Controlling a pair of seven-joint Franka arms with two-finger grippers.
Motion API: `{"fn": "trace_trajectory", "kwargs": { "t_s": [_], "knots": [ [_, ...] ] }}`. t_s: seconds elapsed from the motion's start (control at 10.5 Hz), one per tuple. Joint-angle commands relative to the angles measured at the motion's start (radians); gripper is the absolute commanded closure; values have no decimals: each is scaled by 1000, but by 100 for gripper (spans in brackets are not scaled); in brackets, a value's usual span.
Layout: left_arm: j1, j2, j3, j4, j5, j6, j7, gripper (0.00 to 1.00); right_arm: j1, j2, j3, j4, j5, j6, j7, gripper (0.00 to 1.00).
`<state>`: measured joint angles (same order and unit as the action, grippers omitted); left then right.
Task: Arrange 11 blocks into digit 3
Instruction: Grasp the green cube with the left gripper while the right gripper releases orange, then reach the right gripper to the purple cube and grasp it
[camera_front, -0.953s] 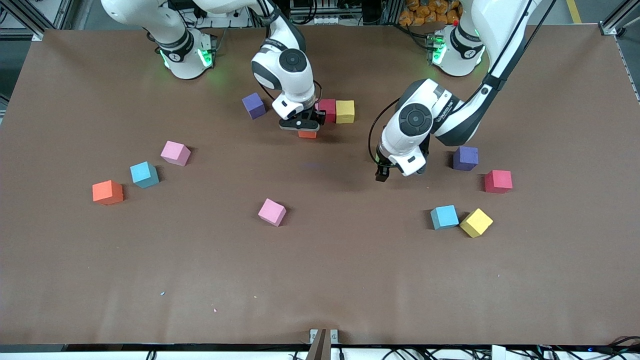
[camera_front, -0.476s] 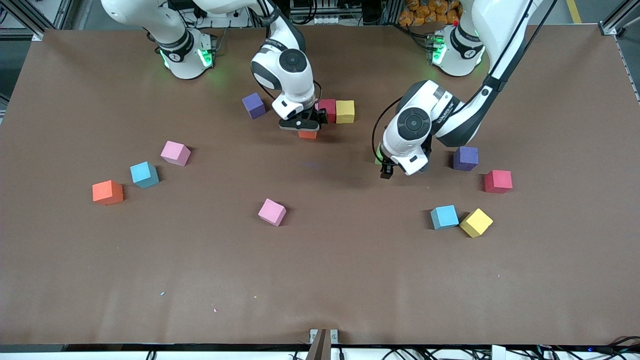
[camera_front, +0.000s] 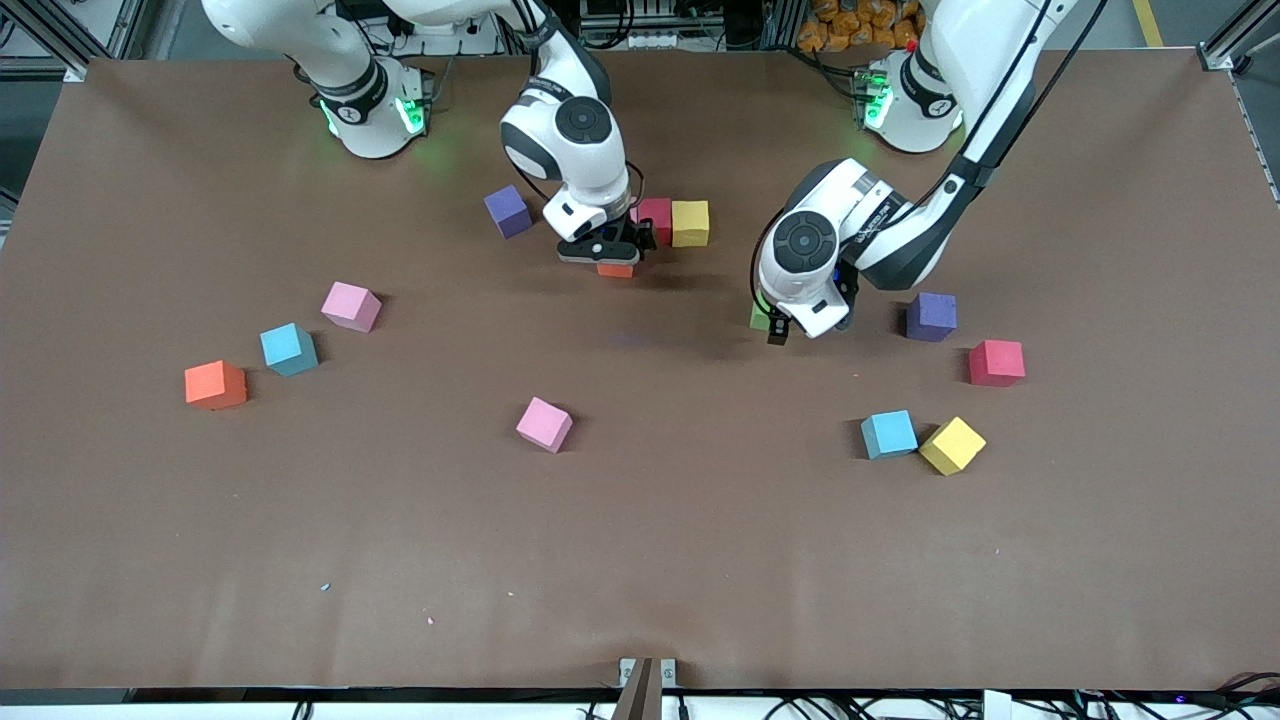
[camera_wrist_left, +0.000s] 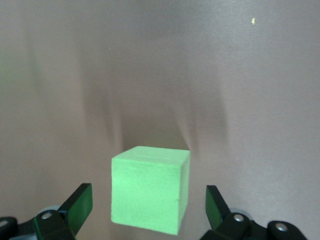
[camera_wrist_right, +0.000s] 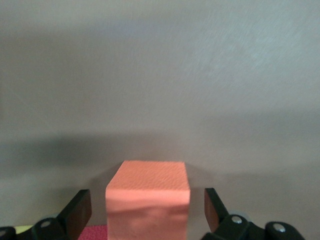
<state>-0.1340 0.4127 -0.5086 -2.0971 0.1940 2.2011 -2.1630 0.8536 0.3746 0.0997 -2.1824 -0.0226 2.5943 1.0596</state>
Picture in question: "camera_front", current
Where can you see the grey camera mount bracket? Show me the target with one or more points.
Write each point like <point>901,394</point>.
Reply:
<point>640,695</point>

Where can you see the green foam cube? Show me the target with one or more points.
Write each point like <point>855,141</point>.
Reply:
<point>758,318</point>

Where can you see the red foam cube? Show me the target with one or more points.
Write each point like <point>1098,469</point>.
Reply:
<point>996,362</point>
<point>657,218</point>

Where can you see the black equipment rack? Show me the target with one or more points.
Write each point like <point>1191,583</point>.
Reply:
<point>745,25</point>

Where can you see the aluminium frame profile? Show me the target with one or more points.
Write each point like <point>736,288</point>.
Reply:
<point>50,35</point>
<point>1222,55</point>

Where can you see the orange foam cube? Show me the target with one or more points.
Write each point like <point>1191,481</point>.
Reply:
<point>616,270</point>
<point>215,385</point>

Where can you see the yellow foam cube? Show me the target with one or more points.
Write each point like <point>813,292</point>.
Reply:
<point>952,445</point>
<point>690,224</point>

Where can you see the large white power strip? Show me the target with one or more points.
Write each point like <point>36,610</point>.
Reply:
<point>455,42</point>

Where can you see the blue foam cube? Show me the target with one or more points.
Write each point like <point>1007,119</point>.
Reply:
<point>288,348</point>
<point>889,434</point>

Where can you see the purple foam cube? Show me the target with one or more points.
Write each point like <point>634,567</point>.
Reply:
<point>931,316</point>
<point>508,212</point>

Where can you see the pink foam cube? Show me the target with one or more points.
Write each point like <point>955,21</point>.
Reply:
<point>544,424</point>
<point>350,306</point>

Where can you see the small white power strip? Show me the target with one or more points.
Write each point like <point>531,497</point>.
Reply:
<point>655,40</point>

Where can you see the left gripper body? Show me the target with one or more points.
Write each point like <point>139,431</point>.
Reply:
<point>846,297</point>

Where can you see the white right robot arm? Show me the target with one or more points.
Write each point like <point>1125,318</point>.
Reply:
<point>582,120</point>

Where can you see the bag of orange snacks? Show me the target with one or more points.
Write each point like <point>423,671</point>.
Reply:
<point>850,25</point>

